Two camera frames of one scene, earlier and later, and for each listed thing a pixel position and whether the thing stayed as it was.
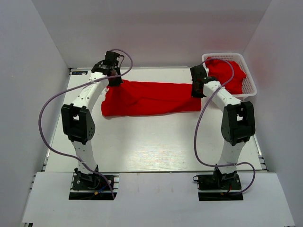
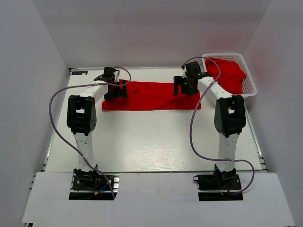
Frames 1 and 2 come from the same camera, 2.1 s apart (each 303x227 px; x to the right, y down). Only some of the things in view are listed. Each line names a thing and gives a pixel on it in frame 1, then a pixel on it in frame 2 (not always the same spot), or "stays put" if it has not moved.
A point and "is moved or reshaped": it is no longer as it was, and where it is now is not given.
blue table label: x=79 y=72 stays put
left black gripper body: x=117 y=81 → x=116 y=92
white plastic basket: x=248 y=86 stays put
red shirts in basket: x=221 y=71 stays put
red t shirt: x=134 y=98 is moved or reshaped
